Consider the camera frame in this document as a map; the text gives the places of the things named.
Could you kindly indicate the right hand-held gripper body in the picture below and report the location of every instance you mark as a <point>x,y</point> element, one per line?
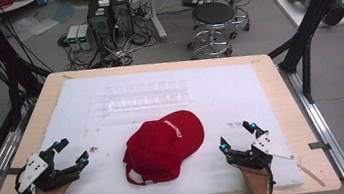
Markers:
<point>256,153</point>

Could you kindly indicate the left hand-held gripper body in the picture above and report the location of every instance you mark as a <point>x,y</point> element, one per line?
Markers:
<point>46,173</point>

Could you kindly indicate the red baseball cap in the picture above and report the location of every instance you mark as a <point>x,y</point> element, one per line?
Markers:
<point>163,146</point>

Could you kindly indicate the person's right hand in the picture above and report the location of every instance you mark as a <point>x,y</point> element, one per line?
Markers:
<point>256,185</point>

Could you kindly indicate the white foam mat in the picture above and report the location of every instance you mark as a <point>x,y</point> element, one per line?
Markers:
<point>160,128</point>

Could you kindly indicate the clear plastic compartment tray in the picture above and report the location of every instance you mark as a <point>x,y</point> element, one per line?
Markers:
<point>146,96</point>

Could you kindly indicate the grey power supply unit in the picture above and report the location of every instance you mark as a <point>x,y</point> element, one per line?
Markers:
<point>84,37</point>
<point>73,38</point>

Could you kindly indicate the black computer tower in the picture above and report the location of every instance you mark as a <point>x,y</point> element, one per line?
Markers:
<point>122,12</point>
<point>100,20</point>

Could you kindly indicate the grey desk leg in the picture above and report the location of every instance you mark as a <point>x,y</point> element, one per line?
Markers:
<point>155,11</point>

